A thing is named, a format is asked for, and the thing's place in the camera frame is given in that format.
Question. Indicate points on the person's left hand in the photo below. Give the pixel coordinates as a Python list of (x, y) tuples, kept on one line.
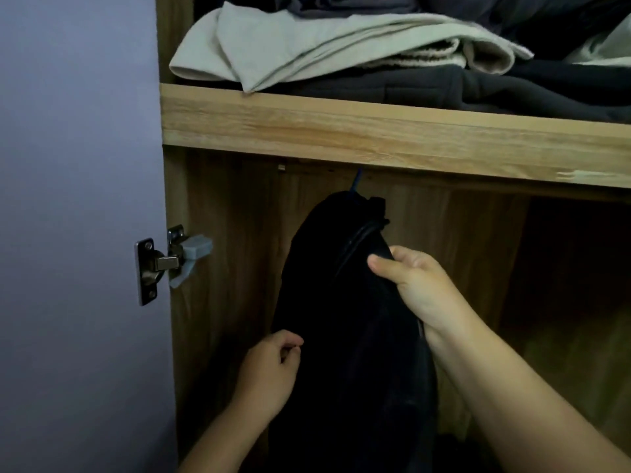
[(268, 379)]

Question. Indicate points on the person's right hand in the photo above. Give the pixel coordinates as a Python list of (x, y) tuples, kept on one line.
[(429, 290)]

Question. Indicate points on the black leather jacket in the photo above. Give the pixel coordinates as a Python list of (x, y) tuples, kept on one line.
[(345, 339)]

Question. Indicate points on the blue plastic hanger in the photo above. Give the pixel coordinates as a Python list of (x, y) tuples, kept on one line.
[(356, 181)]

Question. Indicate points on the lilac wardrobe door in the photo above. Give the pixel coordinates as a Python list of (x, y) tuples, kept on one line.
[(394, 137)]

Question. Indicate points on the stack of dark clothes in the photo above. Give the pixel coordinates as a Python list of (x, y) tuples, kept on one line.
[(345, 44)]

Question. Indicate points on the person's right forearm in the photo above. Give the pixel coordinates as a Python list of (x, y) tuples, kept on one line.
[(517, 413)]

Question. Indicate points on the person's left forearm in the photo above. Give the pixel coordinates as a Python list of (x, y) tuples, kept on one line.
[(222, 443)]

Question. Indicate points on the metal door hinge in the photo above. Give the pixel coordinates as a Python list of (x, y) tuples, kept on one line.
[(148, 270)]

